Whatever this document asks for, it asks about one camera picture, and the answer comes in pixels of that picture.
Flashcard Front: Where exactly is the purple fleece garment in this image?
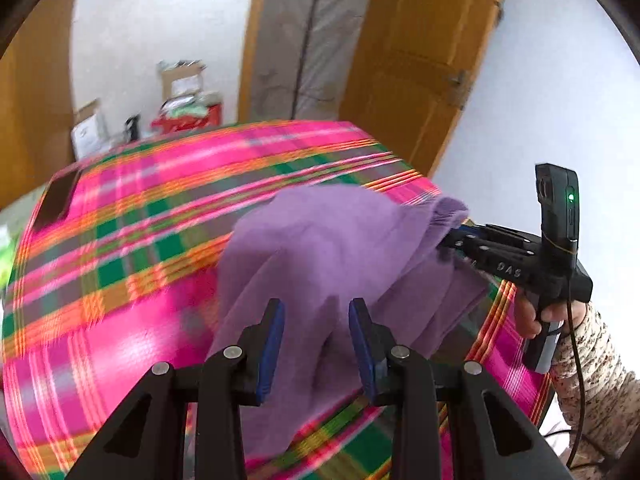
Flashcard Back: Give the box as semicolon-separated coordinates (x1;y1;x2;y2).
213;184;488;457

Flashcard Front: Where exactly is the person's right hand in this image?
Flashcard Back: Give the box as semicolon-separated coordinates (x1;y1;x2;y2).
513;291;589;339

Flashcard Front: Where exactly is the pink plaid bed sheet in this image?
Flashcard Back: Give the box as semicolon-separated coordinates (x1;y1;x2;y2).
0;119;554;480

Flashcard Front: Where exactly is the wooden door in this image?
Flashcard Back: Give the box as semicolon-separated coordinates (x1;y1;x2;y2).
338;0;502;177

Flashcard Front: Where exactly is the black smartphone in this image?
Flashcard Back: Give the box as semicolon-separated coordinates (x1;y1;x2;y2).
32;168;81;233

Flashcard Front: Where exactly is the grey door curtain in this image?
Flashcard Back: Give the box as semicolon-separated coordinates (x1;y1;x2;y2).
238;0;369;122

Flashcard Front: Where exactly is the white cardboard box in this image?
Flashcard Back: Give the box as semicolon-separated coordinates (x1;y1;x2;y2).
70;99;111;160

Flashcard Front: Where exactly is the black spray bottle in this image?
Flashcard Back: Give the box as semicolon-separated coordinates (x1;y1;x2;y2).
124;114;140;143

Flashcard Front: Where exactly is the wooden wardrobe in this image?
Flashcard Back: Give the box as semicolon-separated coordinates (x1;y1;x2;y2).
1;0;75;207

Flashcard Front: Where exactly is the brown cardboard box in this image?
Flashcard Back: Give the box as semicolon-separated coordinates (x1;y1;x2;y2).
157;60;206;101

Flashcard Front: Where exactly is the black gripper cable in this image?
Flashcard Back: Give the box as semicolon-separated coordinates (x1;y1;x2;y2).
541;238;616;470

